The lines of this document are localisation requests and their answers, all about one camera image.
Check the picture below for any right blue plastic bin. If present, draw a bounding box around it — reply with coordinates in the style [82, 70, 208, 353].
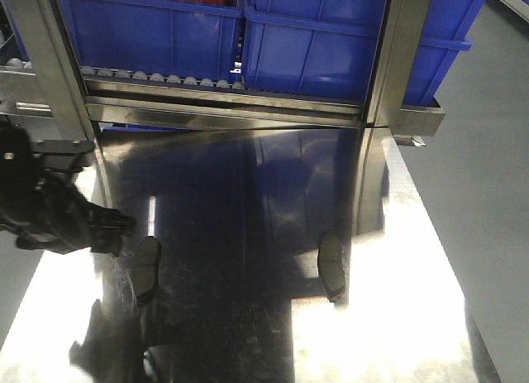
[242, 0, 486, 106]

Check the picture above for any stainless steel roller rack frame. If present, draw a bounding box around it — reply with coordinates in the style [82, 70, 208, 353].
[1, 0, 444, 146]

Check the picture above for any blue plastic bin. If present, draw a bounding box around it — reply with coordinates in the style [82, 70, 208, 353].
[242, 0, 486, 106]
[7, 0, 245, 84]

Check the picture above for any dark brake pad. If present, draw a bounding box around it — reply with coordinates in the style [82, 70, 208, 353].
[131, 236, 161, 305]
[317, 232, 346, 303]

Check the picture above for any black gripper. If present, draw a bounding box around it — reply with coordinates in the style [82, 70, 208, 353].
[1, 139, 136, 257]

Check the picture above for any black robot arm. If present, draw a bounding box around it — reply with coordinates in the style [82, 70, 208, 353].
[1, 121, 135, 256]

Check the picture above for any left blue plastic bin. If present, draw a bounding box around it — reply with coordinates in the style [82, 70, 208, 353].
[7, 0, 245, 84]

